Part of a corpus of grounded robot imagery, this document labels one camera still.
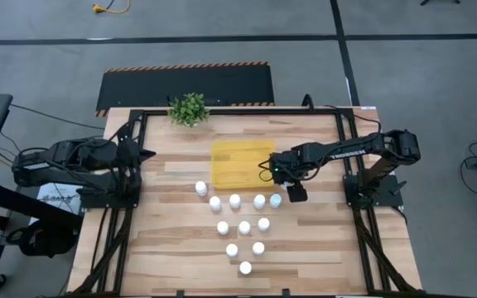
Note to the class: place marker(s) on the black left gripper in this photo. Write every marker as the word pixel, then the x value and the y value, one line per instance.
pixel 128 152

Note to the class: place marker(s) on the black aluminium table frame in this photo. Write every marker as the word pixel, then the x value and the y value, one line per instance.
pixel 263 111

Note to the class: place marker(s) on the white printed sheet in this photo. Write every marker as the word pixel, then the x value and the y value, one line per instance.
pixel 56 198

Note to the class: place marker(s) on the green plant in white pot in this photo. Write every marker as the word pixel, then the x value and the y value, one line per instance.
pixel 189 109

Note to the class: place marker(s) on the yellow translucent plastic basket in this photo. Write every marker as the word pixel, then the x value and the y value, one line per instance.
pixel 238 165

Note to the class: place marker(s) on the black tripod stand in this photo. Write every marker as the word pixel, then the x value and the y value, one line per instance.
pixel 429 2

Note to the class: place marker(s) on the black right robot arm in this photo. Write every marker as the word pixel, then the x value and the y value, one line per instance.
pixel 346 151

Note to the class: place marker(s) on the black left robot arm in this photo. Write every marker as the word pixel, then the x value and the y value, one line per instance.
pixel 68 155

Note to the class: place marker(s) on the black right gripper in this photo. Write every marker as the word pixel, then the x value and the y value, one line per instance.
pixel 288 165

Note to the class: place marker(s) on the black hazard-striped floor mat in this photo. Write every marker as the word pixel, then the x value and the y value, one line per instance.
pixel 180 85

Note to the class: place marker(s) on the white pill bottle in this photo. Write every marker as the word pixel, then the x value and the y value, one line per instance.
pixel 258 248
pixel 232 249
pixel 285 186
pixel 263 224
pixel 222 227
pixel 275 200
pixel 244 227
pixel 215 203
pixel 234 200
pixel 245 267
pixel 259 201
pixel 200 188

